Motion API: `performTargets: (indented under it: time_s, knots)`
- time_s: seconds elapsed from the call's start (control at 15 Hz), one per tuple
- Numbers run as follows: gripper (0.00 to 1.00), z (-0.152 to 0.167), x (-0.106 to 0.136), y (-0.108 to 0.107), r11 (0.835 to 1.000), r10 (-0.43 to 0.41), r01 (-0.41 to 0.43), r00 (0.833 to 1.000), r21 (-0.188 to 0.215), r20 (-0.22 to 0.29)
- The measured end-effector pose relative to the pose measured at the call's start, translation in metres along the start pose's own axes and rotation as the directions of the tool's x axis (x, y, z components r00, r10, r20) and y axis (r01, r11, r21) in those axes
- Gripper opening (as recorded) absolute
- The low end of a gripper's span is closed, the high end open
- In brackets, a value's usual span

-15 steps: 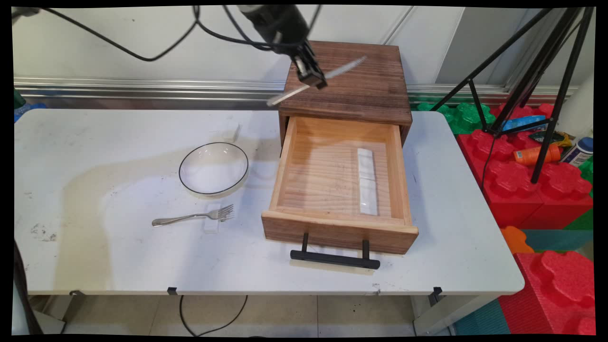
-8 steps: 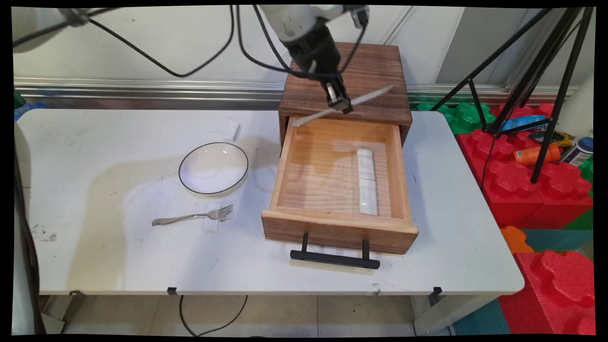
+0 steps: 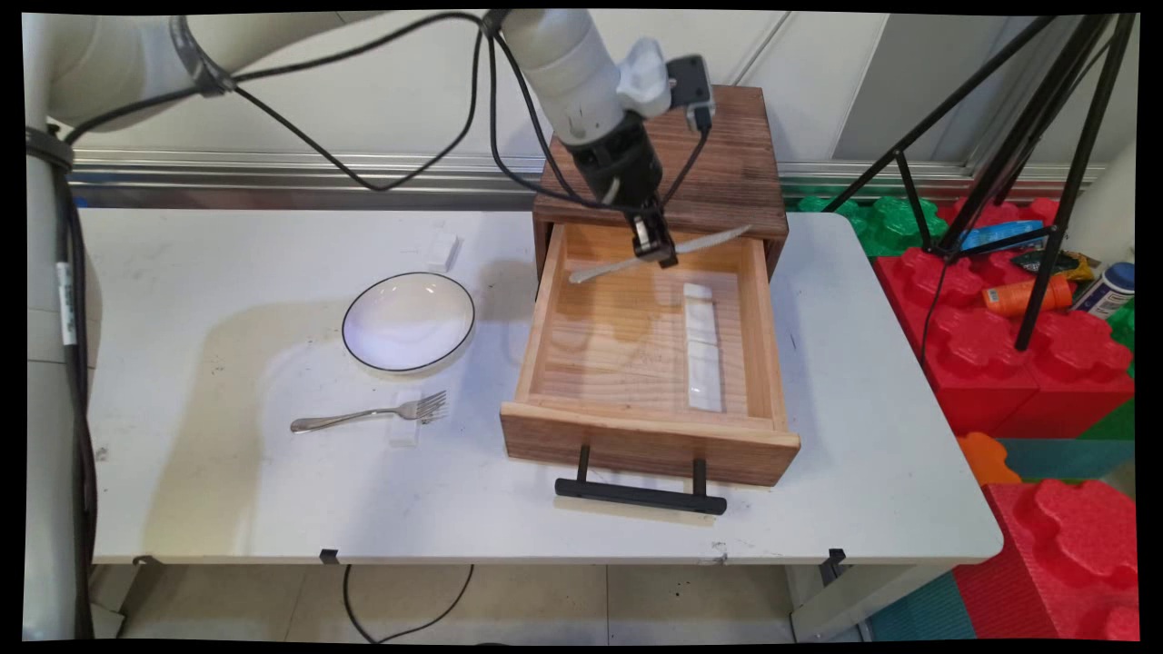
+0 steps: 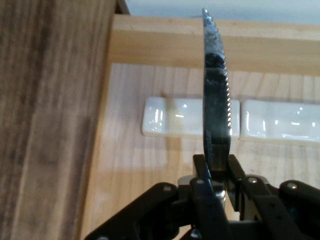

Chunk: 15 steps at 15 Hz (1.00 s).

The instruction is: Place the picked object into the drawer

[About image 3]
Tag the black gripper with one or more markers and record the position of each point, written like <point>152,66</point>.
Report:
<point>618,163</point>

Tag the silver table knife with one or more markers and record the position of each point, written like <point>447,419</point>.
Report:
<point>718,239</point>

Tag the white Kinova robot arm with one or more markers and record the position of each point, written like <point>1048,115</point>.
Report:
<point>563,64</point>

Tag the dark wooden cabinet box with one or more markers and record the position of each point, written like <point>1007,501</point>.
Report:
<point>727,154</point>

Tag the long white ceramic cutlery holder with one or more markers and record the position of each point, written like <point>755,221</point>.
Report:
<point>701,345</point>

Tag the light wooden drawer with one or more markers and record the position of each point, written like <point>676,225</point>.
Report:
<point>618,354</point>

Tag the white cutlery rest block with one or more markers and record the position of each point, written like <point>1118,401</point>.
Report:
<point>443,252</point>
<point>405,434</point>

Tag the white plate with black rim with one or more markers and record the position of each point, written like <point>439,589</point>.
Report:
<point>409,322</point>

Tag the silver fork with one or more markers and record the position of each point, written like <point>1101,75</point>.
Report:
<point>422,409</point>

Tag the blue flat packet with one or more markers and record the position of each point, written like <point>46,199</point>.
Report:
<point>995,234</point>

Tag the large red foam block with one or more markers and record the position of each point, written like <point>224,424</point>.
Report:
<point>981,363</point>

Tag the orange bottle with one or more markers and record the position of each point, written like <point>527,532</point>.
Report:
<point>1013,297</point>

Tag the dark yellow snack packet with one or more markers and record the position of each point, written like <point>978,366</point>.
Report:
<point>1036,262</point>

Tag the orange foam block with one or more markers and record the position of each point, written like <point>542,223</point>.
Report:
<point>986,459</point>

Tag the white table leg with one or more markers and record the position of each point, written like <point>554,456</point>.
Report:
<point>845,609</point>

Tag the black tripod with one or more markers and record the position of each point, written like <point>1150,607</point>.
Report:
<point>1085,154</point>

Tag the white rounded container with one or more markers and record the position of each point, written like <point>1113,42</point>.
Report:
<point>1104,209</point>

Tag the white bottle with blue cap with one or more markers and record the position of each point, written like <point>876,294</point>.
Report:
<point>1104,292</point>

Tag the teal foam mat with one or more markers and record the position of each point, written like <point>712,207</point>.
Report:
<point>922,613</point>
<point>1072,459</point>

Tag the small green foam block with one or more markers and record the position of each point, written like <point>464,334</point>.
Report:
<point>1125,327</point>

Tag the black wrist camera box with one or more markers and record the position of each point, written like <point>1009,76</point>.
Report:
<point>690,91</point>

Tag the white ribbed camera mount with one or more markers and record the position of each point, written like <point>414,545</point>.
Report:
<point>643,77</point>

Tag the aluminium wall rail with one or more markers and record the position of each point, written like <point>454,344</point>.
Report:
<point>818,173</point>

